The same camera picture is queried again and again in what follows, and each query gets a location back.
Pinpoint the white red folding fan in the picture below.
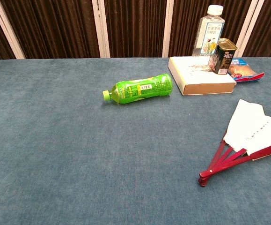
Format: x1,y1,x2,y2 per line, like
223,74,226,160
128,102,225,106
198,98,271,188

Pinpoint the dark brown curtain backdrop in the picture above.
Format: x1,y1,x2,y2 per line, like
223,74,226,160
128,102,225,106
0,0,271,64

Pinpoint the green plastic tea bottle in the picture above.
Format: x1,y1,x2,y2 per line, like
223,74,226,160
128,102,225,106
102,73,174,105

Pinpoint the white flat cardboard box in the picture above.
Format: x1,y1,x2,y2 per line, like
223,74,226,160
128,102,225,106
168,56,237,96

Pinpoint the black gold tin can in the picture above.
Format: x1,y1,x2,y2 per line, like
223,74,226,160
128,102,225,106
213,37,238,75

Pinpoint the clear plastic water bottle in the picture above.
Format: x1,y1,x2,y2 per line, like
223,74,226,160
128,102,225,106
191,4,226,71

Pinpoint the blue red snack bag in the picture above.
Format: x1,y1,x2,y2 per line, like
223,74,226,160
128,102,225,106
227,58,265,83

